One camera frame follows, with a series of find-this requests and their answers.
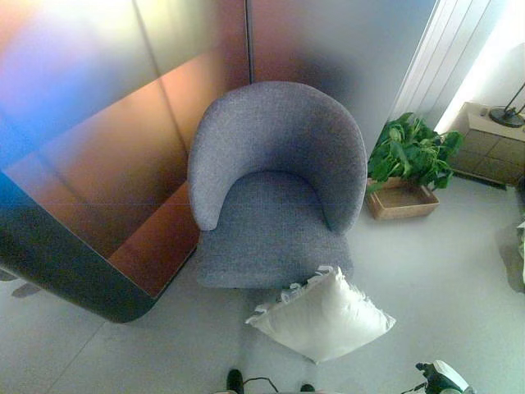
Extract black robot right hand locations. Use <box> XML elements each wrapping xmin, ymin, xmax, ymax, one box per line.
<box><xmin>415</xmin><ymin>360</ymin><xmax>471</xmax><ymax>394</ymax></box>

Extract white fringed pillow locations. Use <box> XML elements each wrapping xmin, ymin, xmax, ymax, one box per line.
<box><xmin>244</xmin><ymin>264</ymin><xmax>397</xmax><ymax>364</ymax></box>

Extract woven wooden tray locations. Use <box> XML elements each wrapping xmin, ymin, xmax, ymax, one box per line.
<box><xmin>366</xmin><ymin>176</ymin><xmax>441</xmax><ymax>222</ymax></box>

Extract black robot left foot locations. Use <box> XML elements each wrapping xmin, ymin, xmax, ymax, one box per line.
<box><xmin>226</xmin><ymin>369</ymin><xmax>244</xmax><ymax>394</ymax></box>

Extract grey fabric tub armchair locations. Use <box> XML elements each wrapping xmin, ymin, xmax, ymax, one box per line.
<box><xmin>187</xmin><ymin>80</ymin><xmax>368</xmax><ymax>291</ymax></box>

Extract green leafy potted plant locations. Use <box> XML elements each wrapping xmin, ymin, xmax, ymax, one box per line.
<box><xmin>366</xmin><ymin>112</ymin><xmax>465</xmax><ymax>195</ymax></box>

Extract beige drawer sideboard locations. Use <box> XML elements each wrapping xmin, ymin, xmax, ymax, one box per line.
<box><xmin>447</xmin><ymin>101</ymin><xmax>525</xmax><ymax>186</ymax></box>

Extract black lamp base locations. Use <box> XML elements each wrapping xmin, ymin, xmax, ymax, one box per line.
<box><xmin>489</xmin><ymin>80</ymin><xmax>525</xmax><ymax>128</ymax></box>

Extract white vertical blinds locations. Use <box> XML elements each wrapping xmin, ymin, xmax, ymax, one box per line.
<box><xmin>391</xmin><ymin>0</ymin><xmax>500</xmax><ymax>124</ymax></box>

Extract brown wooden cabinet dark edge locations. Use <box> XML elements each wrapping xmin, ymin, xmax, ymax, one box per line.
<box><xmin>0</xmin><ymin>0</ymin><xmax>252</xmax><ymax>325</ymax></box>

